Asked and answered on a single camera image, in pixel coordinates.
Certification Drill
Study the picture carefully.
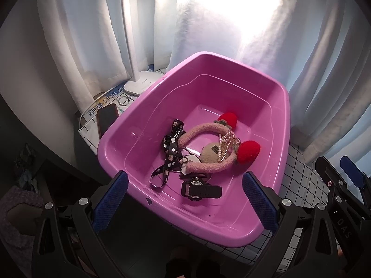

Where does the beige plush pom keychain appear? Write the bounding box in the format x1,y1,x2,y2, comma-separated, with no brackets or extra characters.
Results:
201,142,229,163

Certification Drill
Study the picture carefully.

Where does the purple fuzzy cloth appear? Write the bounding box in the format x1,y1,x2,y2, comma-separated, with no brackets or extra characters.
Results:
0,185,47,238

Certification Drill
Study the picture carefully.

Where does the silver key ring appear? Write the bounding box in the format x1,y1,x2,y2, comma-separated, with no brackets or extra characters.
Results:
175,148,203,174

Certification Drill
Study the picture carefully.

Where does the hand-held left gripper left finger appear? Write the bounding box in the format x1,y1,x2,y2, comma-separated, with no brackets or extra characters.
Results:
31,170,129,278

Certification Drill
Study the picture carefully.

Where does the sheer white curtain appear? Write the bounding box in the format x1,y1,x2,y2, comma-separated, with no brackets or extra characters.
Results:
35,0,177,113

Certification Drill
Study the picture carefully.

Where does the pink strawberry plush headband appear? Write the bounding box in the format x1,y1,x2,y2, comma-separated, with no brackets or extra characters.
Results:
177,111,261,177

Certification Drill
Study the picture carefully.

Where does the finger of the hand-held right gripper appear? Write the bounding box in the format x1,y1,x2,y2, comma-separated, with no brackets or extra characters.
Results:
315,156,344,206
340,155,371,197

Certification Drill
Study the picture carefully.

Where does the blue printed paper sheet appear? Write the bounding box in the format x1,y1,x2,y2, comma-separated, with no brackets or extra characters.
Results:
80,85,140,122

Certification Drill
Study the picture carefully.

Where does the pearl necklace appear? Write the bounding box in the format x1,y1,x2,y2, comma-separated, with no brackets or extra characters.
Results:
217,129,242,163

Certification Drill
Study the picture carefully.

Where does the pink plastic tub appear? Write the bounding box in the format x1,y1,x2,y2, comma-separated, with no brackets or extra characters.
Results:
97,51,291,248

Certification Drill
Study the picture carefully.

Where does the black smartphone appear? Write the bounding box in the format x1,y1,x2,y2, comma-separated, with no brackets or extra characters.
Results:
96,104,119,139

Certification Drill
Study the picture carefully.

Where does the black flower print lanyard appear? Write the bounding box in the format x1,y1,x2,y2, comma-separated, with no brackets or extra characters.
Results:
150,119,186,188

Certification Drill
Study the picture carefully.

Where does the black wrist watch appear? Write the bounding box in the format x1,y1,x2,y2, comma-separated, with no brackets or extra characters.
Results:
181,177,223,200

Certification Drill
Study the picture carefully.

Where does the thick cream curtain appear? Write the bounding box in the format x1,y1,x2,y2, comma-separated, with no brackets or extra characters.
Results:
171,0,371,165

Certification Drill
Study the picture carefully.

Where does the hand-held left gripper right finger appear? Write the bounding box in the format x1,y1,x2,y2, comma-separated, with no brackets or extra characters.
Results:
242,171,341,278

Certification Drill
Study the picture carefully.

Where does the white desk lamp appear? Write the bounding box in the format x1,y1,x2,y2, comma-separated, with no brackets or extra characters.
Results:
109,0,261,95

